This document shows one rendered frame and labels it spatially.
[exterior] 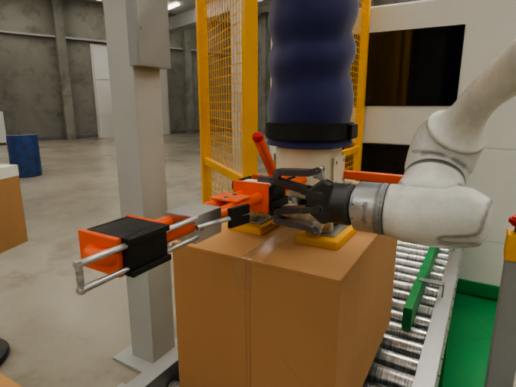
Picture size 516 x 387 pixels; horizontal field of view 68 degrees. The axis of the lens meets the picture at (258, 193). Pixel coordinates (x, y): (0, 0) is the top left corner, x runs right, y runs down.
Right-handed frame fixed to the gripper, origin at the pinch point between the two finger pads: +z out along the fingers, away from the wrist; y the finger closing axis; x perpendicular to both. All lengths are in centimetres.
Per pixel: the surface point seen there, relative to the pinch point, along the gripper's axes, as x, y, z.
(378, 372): 36, 59, -19
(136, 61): 52, -36, 89
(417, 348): 54, 59, -27
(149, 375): -3, 54, 33
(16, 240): 29, 47, 157
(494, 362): 43, 49, -48
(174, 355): 6, 53, 32
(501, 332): 43, 41, -48
